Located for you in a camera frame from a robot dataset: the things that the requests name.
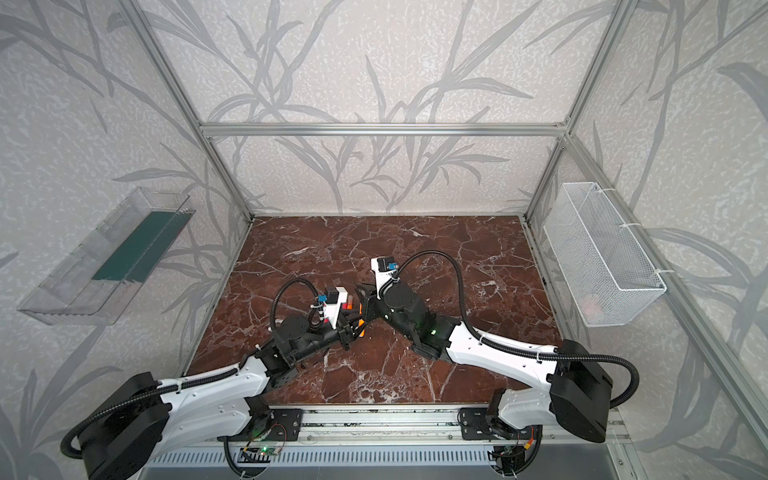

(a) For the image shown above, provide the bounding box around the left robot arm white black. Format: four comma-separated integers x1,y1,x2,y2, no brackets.
60,311,365,479

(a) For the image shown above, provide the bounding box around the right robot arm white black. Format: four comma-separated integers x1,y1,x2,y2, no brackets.
356,283,640,443

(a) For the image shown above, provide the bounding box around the green circuit board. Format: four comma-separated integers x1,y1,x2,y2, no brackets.
241,446,283,462

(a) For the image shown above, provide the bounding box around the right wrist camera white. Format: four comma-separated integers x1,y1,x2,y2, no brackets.
370,256,398,299

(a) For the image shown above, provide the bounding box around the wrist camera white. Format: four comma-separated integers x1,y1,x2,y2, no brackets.
318,286,349,328
370,256,398,299

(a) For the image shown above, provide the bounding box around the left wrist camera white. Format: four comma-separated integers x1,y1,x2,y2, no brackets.
318,286,349,328

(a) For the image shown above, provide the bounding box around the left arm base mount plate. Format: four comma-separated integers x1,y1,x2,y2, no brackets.
239,408,304,442

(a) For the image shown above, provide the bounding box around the aluminium front rail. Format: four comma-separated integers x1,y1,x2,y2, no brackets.
119,404,631,448

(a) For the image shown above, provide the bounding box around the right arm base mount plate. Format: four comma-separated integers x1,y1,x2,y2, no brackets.
457,407,537,441

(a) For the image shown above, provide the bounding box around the clear plastic wall tray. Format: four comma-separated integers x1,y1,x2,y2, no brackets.
18,187,196,326

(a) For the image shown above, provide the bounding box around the white wire mesh basket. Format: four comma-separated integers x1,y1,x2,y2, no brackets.
544,182,667,327

